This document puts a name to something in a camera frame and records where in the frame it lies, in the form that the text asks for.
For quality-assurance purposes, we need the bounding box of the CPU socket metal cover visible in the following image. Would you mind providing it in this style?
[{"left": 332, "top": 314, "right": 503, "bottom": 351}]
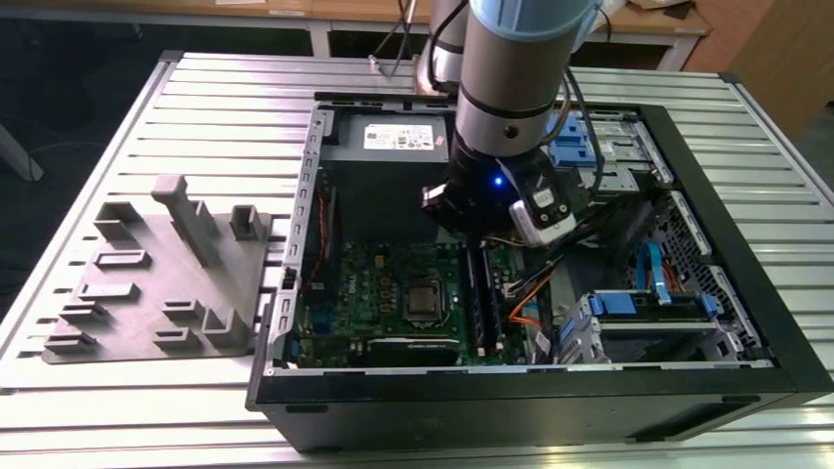
[{"left": 396, "top": 276, "right": 455, "bottom": 326}]

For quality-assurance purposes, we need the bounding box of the hard disk in blue carrier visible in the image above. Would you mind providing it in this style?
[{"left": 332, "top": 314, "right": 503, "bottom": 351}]
[{"left": 583, "top": 287, "right": 725, "bottom": 338}]

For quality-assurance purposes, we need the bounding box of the black PC case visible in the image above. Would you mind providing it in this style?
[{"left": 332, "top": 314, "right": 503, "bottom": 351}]
[{"left": 244, "top": 90, "right": 834, "bottom": 453}]

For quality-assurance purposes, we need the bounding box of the grey parts rack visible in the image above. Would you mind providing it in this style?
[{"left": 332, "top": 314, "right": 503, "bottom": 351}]
[{"left": 37, "top": 175, "right": 288, "bottom": 365}]

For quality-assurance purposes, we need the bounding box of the brown wooden cabinet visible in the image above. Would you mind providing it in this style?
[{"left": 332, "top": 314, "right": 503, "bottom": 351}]
[{"left": 683, "top": 0, "right": 834, "bottom": 141}]

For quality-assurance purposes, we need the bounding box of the blue flat data wire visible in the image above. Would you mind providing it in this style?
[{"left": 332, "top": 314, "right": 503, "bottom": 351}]
[{"left": 635, "top": 241, "right": 677, "bottom": 307}]

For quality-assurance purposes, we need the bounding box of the wooden desk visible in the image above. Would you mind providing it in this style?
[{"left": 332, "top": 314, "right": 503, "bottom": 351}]
[{"left": 0, "top": 0, "right": 713, "bottom": 72}]

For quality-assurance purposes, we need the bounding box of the grey power supply unit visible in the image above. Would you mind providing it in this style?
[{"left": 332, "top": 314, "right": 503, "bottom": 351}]
[{"left": 322, "top": 114, "right": 455, "bottom": 243}]

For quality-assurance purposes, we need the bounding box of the black wire bundle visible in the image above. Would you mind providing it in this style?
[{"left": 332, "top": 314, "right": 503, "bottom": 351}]
[{"left": 507, "top": 194, "right": 653, "bottom": 299}]

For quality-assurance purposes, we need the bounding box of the blue drive cage latch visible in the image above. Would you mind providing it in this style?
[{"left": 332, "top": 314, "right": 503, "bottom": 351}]
[{"left": 546, "top": 109, "right": 598, "bottom": 167}]

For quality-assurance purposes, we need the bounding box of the silver CPU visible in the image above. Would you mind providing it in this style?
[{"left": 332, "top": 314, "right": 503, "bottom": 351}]
[{"left": 404, "top": 286, "right": 444, "bottom": 314}]

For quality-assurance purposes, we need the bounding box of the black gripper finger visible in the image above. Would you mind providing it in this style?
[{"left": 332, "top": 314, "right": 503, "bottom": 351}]
[{"left": 419, "top": 182, "right": 452, "bottom": 227}]

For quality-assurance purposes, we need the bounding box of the metal drive cage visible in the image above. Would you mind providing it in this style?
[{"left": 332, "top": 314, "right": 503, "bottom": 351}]
[{"left": 546, "top": 109, "right": 673, "bottom": 221}]

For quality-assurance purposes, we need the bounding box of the orange wire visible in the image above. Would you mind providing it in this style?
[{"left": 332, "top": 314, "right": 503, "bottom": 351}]
[{"left": 507, "top": 287, "right": 555, "bottom": 328}]

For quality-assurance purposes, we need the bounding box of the cable with metal plug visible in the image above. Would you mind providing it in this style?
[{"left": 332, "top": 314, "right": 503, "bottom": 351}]
[{"left": 367, "top": 0, "right": 418, "bottom": 74}]

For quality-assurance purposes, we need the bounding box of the black graphics card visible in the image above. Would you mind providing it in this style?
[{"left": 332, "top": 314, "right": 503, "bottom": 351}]
[{"left": 348, "top": 336, "right": 462, "bottom": 367}]

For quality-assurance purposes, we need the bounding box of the green motherboard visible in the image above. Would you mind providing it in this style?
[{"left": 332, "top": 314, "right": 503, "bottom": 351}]
[{"left": 292, "top": 238, "right": 542, "bottom": 367}]

